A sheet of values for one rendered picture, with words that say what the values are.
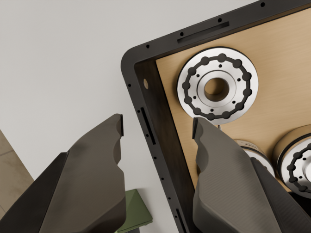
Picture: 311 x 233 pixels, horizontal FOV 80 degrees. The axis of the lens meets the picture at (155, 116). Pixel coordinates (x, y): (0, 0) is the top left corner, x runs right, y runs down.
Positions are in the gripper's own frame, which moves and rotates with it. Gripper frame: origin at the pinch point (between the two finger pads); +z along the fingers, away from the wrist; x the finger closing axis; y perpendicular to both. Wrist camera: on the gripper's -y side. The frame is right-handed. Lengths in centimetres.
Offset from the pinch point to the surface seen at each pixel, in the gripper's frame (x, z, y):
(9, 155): -120, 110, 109
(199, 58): 5.3, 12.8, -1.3
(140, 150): -2.7, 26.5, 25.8
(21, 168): -111, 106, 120
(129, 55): -2.9, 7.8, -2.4
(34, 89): -31.5, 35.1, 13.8
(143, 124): -1.3, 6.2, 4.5
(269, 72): 15.2, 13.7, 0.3
